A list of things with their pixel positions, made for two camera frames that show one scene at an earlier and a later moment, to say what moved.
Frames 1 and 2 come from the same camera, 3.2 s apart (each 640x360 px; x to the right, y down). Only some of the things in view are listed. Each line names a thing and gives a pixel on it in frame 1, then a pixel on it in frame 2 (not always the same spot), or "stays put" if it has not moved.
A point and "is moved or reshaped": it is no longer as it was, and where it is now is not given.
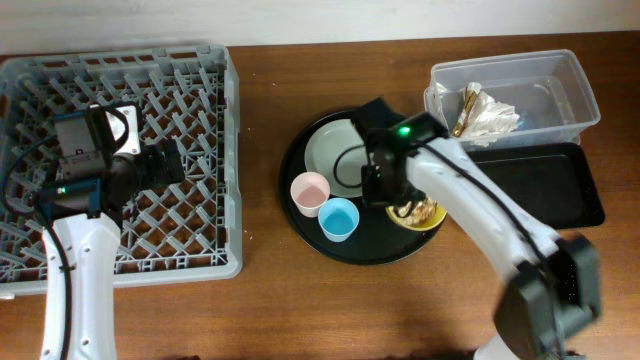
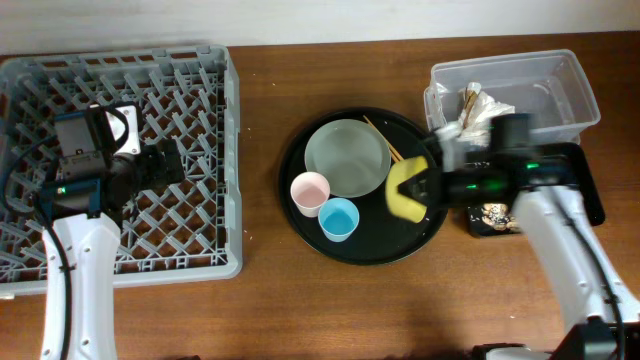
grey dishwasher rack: [181, 229] stays put
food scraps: [422, 211] is moved or reshaped
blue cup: [337, 218] stays put
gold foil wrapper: [470, 99] stays put
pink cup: [309, 190] stays put
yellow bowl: [434, 222] is moved or reshaped
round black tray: [320, 183] stays put
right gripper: [373, 195] to [438, 191]
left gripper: [160, 176] stays put
